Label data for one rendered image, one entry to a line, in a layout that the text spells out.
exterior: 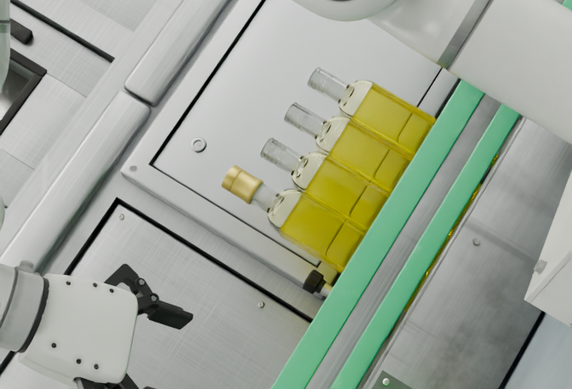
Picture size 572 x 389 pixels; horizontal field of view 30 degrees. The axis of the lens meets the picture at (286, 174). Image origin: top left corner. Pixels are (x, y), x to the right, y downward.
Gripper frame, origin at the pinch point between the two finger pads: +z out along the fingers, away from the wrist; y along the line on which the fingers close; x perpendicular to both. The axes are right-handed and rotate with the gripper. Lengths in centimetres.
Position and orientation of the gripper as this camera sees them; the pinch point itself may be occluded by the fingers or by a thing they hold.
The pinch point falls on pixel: (173, 359)
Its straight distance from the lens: 110.9
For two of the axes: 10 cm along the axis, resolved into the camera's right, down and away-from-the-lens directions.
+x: 5.0, -4.6, -7.3
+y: -0.8, 8.1, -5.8
